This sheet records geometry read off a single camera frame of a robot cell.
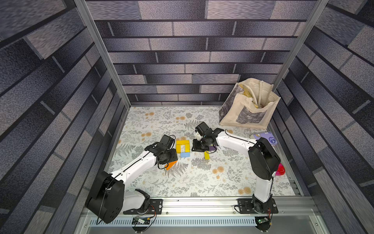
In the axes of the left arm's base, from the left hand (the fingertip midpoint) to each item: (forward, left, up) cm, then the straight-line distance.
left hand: (175, 156), depth 85 cm
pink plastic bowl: (-9, -57, +4) cm, 58 cm away
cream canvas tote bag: (+25, -45, +20) cm, 55 cm away
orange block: (-3, +3, -6) cm, 8 cm away
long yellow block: (+13, -4, -6) cm, 15 cm away
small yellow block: (+8, -1, -6) cm, 10 cm away
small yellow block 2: (+8, -7, -5) cm, 12 cm away
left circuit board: (-31, +17, -7) cm, 36 cm away
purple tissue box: (+16, -61, 0) cm, 63 cm away
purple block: (-1, -21, +12) cm, 24 cm away
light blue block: (+5, -5, -7) cm, 10 cm away
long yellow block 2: (+4, -20, -6) cm, 21 cm away
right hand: (+6, -9, -1) cm, 11 cm away
